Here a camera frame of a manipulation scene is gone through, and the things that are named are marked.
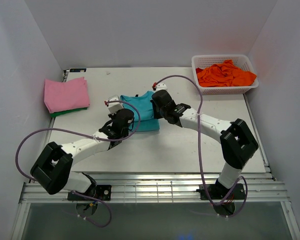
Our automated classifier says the aluminium rail frame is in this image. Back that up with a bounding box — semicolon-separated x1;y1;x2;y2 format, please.
25;120;300;240

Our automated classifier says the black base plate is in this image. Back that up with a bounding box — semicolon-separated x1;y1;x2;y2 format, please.
195;183;246;201
67;185;112;201

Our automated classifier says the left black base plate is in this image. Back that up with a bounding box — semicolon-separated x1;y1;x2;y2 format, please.
67;185;112;201

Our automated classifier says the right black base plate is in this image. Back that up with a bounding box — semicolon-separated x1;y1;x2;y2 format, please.
195;183;246;201

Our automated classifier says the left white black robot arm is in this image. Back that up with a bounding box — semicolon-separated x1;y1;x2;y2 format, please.
30;108;134;200

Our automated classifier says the folded pink t shirt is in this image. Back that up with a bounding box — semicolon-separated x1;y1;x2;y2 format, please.
44;77;90;114

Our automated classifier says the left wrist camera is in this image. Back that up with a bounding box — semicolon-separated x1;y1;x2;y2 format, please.
104;95;124;116

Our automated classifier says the teal t shirt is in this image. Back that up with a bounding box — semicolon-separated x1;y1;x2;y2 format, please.
120;91;160;132

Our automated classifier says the orange t shirt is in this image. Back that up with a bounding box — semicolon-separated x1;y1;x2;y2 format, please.
195;59;257;88

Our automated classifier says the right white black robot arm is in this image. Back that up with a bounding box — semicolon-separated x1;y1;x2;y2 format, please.
151;90;259;199

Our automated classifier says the blue label sticker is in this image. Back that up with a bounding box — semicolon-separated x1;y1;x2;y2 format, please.
69;68;87;73

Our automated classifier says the folded green t shirt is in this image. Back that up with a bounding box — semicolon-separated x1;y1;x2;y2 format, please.
50;107;88;118

